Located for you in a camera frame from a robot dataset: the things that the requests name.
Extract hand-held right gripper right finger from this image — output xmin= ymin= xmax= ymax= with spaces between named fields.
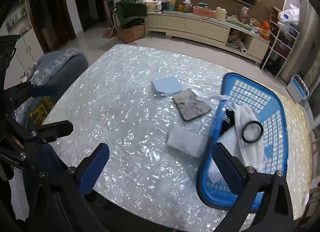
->
xmin=212 ymin=142 xmax=294 ymax=232

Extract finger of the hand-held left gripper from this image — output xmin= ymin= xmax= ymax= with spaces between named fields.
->
xmin=5 ymin=115 xmax=74 ymax=170
xmin=4 ymin=81 xmax=58 ymax=98

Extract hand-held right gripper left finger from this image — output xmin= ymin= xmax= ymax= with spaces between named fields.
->
xmin=31 ymin=143 xmax=110 ymax=232

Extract blue plastic basket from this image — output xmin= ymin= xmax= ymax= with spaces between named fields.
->
xmin=196 ymin=72 xmax=290 ymax=214

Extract black ring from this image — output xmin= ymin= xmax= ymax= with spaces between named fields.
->
xmin=241 ymin=121 xmax=263 ymax=144

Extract white towel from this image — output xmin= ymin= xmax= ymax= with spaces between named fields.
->
xmin=167 ymin=125 xmax=208 ymax=160

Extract white gloves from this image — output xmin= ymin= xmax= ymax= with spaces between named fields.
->
xmin=200 ymin=92 xmax=265 ymax=170

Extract white cupboard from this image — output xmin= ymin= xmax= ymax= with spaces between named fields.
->
xmin=7 ymin=0 xmax=45 ymax=78

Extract chair with blue-grey cover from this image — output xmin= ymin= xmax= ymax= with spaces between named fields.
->
xmin=10 ymin=47 xmax=89 ymax=173

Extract grey mottled pad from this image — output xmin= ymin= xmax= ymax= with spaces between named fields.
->
xmin=172 ymin=88 xmax=212 ymax=122

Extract light blue folded cloth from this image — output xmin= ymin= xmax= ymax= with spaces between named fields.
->
xmin=151 ymin=76 xmax=182 ymax=98

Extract cardboard box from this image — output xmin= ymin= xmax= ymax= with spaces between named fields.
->
xmin=116 ymin=24 xmax=145 ymax=44

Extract blue and white bucket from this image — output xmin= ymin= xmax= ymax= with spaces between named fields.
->
xmin=286 ymin=74 xmax=310 ymax=105

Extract white paper roll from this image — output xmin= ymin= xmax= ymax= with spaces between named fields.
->
xmin=234 ymin=41 xmax=248 ymax=54

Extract tissue pack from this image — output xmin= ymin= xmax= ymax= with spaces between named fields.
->
xmin=142 ymin=0 xmax=162 ymax=13

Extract orange bag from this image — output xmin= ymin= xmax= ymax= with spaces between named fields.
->
xmin=260 ymin=20 xmax=270 ymax=39

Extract standing air conditioner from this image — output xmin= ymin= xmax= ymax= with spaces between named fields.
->
xmin=279 ymin=0 xmax=314 ymax=84

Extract beige television cabinet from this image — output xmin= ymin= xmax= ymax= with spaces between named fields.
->
xmin=144 ymin=12 xmax=272 ymax=64

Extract beige plastic jug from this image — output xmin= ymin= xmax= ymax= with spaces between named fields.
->
xmin=215 ymin=7 xmax=227 ymax=21

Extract pink box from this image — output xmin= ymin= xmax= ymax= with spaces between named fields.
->
xmin=192 ymin=6 xmax=216 ymax=18

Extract white plastic bag blue print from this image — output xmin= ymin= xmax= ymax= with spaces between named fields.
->
xmin=278 ymin=7 xmax=300 ymax=26

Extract white wire rack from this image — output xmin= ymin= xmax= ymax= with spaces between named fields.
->
xmin=261 ymin=20 xmax=300 ymax=78

